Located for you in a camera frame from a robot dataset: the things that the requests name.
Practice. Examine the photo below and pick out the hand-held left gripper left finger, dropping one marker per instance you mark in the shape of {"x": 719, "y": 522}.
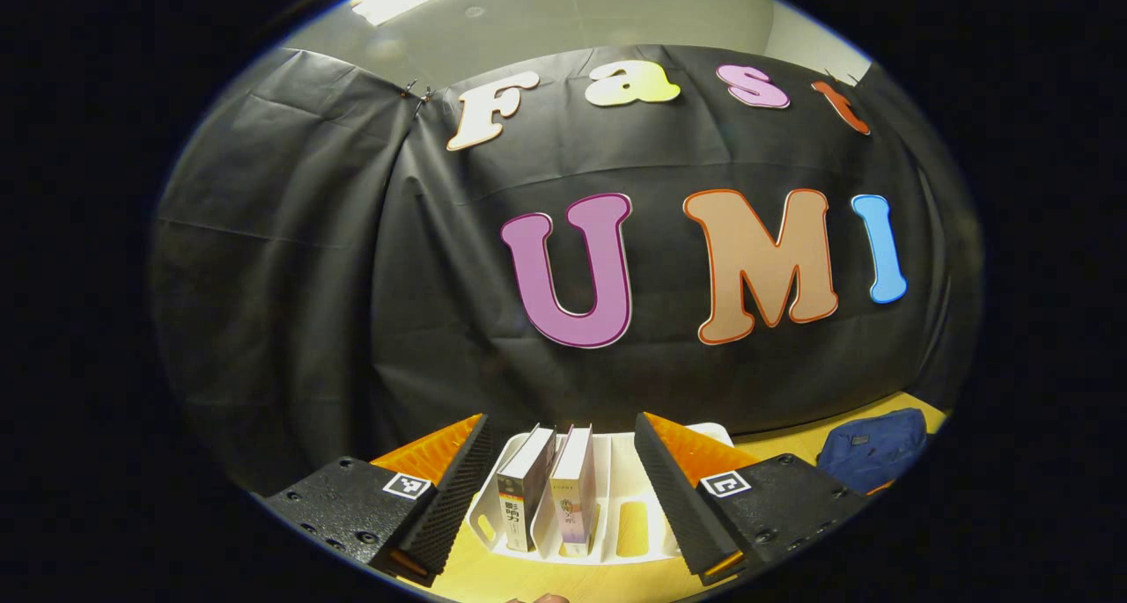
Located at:
{"x": 453, "y": 506}

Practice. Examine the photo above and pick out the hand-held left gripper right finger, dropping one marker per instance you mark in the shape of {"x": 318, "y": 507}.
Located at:
{"x": 678, "y": 515}

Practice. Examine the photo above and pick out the white plastic bookshelf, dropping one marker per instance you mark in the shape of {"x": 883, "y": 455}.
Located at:
{"x": 616, "y": 497}

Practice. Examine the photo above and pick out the dark cover book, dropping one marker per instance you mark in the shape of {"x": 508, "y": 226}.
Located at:
{"x": 524, "y": 489}

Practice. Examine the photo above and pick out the pink cover book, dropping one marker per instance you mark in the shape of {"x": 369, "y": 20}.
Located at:
{"x": 574, "y": 489}

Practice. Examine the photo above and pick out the blue schoolbag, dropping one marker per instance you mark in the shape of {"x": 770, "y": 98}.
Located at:
{"x": 872, "y": 449}

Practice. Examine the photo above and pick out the black backdrop cloth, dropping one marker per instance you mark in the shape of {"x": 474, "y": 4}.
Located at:
{"x": 308, "y": 277}

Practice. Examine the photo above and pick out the black binder clip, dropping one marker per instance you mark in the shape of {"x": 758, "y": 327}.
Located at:
{"x": 841, "y": 77}
{"x": 418, "y": 91}

